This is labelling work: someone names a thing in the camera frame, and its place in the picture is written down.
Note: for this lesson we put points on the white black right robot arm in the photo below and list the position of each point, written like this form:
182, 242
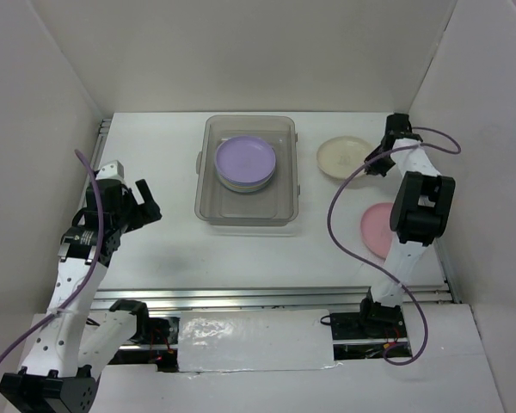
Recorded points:
418, 216

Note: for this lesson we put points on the purple plate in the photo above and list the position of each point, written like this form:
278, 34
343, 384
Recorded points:
245, 160

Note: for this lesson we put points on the pink plastic plate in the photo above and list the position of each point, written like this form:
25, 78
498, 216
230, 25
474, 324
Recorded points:
375, 230

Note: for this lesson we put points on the blue plastic plate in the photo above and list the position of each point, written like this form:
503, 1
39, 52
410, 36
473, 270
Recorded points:
244, 189

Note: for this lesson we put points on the aluminium rail frame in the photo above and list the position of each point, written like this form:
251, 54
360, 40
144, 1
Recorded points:
183, 263

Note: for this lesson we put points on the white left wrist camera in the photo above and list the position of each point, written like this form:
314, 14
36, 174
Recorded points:
112, 170

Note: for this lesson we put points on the white glossy cover panel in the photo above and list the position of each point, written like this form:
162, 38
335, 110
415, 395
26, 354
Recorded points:
241, 341

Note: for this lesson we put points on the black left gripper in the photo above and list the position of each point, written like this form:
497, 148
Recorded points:
149, 212

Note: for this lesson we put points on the cream plastic plate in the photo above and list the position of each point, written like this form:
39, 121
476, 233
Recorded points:
339, 157

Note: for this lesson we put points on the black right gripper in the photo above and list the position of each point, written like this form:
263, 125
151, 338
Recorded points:
375, 168

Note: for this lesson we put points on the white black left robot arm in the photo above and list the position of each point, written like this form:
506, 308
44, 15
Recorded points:
62, 371

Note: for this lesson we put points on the clear plastic bin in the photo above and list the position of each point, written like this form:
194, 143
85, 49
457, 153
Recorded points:
275, 203

